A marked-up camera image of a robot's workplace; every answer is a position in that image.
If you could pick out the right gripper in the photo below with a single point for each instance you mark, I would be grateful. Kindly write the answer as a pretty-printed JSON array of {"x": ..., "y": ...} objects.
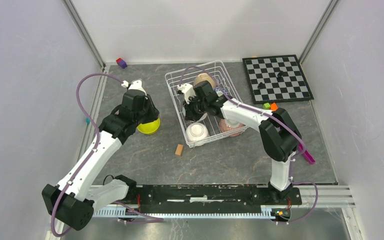
[{"x": 190, "y": 115}]

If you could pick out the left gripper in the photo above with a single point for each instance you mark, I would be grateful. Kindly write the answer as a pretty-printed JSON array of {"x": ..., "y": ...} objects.
[{"x": 154, "y": 112}]

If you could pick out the yellow-green bowl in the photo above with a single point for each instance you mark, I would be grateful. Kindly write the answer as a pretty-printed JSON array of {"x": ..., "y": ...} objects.
[{"x": 150, "y": 127}]

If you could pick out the white ribbed bowl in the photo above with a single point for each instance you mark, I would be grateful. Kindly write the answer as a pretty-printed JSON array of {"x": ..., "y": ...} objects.
[{"x": 202, "y": 117}]

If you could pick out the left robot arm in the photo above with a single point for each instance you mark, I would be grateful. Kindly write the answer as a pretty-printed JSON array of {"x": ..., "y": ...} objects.
[{"x": 71, "y": 200}]

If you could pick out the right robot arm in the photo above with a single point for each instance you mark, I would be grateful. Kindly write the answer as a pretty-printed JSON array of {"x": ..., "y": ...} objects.
[{"x": 279, "y": 134}]

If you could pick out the plain white bowl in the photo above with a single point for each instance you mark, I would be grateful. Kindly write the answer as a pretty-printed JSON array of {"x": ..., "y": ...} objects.
[{"x": 196, "y": 133}]

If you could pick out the beige flower bowl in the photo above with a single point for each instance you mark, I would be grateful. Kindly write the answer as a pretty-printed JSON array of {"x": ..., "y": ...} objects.
[{"x": 204, "y": 77}]

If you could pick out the wooden block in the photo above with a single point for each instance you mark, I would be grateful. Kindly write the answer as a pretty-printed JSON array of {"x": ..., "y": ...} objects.
[{"x": 179, "y": 150}]

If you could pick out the purple red block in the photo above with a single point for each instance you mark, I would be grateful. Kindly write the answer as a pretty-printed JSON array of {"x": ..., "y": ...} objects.
[{"x": 121, "y": 63}]

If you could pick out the black chess piece left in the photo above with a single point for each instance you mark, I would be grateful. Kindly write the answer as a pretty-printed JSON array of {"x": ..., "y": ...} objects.
[{"x": 261, "y": 85}]

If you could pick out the black chess piece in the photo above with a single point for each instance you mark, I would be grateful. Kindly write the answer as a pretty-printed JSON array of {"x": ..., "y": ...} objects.
[
  {"x": 280, "y": 74},
  {"x": 261, "y": 85}
]

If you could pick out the green cube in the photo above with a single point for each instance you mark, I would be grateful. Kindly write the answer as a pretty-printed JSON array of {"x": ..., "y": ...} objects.
[{"x": 266, "y": 106}]

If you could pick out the orange curved block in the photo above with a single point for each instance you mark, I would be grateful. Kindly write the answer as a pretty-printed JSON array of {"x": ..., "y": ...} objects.
[{"x": 273, "y": 106}]

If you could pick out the black grey chessboard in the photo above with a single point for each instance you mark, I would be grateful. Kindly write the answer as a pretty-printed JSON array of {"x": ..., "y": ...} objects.
[{"x": 292, "y": 87}]

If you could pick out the black chess piece right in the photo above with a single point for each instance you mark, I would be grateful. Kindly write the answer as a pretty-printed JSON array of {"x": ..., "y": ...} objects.
[{"x": 280, "y": 74}]

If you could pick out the purple scoop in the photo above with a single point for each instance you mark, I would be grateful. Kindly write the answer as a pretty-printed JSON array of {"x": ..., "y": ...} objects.
[{"x": 306, "y": 155}]

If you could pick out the white wire dish rack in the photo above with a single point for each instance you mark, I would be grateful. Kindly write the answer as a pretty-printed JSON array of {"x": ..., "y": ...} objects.
[{"x": 211, "y": 129}]

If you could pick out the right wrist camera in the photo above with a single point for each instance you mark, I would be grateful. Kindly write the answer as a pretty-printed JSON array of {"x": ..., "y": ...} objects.
[{"x": 188, "y": 92}]

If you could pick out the aluminium frame rails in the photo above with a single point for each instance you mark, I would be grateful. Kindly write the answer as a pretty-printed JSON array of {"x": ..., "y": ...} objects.
[{"x": 74, "y": 201}]

